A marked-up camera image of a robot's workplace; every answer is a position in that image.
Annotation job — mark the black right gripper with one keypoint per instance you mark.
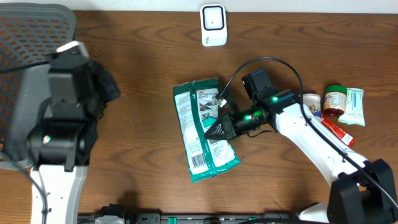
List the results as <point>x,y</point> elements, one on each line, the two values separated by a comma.
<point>229,126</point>

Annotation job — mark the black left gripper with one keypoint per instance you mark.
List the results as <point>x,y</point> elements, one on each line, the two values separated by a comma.
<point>107,76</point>

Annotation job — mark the white red package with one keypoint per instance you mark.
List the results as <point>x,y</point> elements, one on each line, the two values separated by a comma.
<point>197,112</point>

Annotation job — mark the white blue labelled jar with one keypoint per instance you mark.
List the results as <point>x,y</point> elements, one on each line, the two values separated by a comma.
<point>313,101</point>

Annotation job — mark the red coffee stick sachet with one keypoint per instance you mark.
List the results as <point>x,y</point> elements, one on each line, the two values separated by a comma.
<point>337,131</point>

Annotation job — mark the green lid white jar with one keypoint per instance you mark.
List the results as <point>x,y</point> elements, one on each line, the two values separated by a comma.
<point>335,100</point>

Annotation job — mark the teal white snack packet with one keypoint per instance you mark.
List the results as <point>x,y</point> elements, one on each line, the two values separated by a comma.
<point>354,113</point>

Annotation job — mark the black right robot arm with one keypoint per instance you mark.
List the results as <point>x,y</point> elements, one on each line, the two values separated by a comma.
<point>361,191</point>

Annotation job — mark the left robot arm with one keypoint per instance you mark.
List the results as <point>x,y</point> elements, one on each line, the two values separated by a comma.
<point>60,144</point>

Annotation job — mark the white barcode scanner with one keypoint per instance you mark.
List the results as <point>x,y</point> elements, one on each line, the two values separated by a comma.
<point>213,25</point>

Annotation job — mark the grey plastic mesh basket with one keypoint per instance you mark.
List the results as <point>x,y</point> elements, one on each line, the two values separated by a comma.
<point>29,32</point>

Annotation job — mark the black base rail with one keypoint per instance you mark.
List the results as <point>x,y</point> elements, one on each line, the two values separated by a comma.
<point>115,213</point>

